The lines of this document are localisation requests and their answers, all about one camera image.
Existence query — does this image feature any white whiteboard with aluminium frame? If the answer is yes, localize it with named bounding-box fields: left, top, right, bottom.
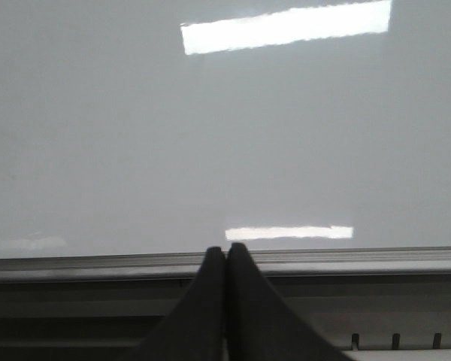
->
left=0, top=1, right=451, bottom=282

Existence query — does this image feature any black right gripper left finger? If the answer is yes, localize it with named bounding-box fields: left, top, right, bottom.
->
left=132, top=247, right=225, bottom=360

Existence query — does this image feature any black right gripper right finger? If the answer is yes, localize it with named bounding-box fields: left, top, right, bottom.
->
left=225, top=243, right=344, bottom=360

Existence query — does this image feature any grey table frame rail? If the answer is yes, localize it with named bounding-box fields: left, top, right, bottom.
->
left=0, top=275, right=451, bottom=360

